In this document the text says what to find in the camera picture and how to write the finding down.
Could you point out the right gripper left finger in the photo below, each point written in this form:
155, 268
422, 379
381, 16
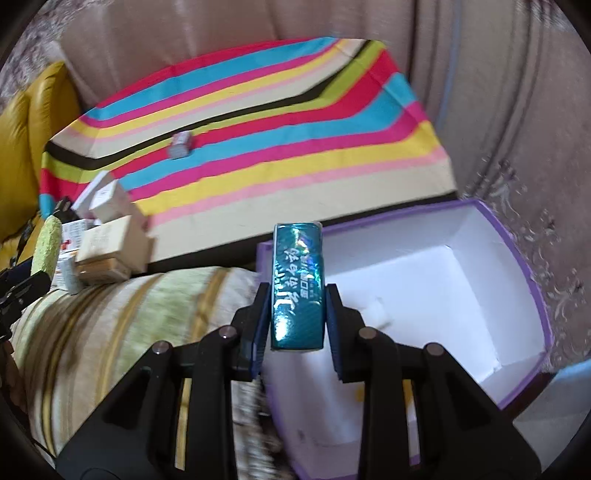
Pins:
170, 415

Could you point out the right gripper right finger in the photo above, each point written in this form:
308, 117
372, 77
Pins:
424, 416

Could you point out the yellow sponge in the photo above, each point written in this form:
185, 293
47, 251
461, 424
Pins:
47, 247

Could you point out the white cylindrical bottle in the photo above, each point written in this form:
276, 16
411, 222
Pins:
71, 282

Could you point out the large white text box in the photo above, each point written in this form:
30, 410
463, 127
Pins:
122, 239

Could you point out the small white silver box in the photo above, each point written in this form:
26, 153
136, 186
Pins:
112, 202

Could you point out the teal holographic box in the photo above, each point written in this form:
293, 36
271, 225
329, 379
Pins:
297, 288

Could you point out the small red grey packet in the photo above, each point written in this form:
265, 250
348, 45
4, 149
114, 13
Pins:
180, 145

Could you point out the white gold toothpaste box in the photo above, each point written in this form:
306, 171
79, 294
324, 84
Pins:
104, 271

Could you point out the black Dormi box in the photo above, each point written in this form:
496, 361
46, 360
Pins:
64, 211

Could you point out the white yellow-sided box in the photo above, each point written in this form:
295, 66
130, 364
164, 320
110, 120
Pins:
81, 205

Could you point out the white blue red medicine box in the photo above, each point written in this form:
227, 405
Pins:
73, 232

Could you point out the beige striped blanket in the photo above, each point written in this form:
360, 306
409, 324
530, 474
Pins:
70, 350

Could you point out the purple storage box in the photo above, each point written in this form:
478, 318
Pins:
448, 273

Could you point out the yellow leather cushion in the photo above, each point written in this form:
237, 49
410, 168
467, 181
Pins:
29, 120

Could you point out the rainbow striped cloth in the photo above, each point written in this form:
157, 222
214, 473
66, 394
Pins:
282, 131

